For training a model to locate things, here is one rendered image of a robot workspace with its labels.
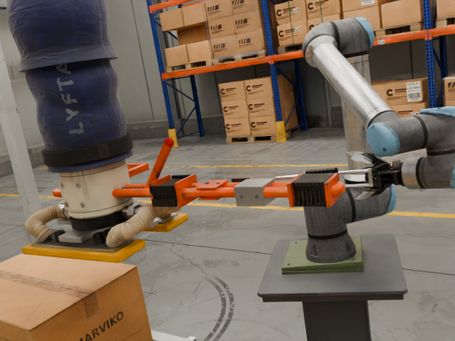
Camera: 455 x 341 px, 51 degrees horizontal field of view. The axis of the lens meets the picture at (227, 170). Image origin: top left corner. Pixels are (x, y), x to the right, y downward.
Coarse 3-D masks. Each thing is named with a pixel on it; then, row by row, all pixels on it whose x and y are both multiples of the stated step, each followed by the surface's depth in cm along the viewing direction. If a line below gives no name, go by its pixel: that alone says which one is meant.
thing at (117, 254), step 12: (48, 240) 125; (96, 240) 114; (132, 240) 115; (24, 252) 124; (36, 252) 121; (48, 252) 119; (60, 252) 117; (72, 252) 114; (84, 252) 113; (96, 252) 111; (108, 252) 110; (120, 252) 109; (132, 252) 111
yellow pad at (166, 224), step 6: (174, 216) 130; (180, 216) 129; (186, 216) 130; (162, 222) 125; (168, 222) 126; (174, 222) 126; (180, 222) 128; (150, 228) 126; (156, 228) 125; (162, 228) 124; (168, 228) 123; (174, 228) 126
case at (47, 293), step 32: (32, 256) 181; (0, 288) 155; (32, 288) 151; (64, 288) 147; (96, 288) 143; (128, 288) 152; (0, 320) 133; (32, 320) 129; (64, 320) 133; (96, 320) 142; (128, 320) 152
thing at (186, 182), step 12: (156, 180) 113; (168, 180) 116; (180, 180) 109; (192, 180) 112; (156, 192) 109; (168, 192) 107; (180, 192) 108; (156, 204) 110; (168, 204) 108; (180, 204) 108
